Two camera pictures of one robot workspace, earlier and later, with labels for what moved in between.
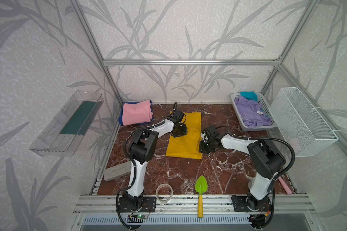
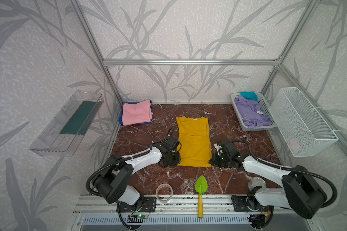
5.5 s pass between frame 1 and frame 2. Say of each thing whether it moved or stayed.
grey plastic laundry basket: stayed
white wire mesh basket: stayed
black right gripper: moved
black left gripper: moved
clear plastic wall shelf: stayed
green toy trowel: stayed
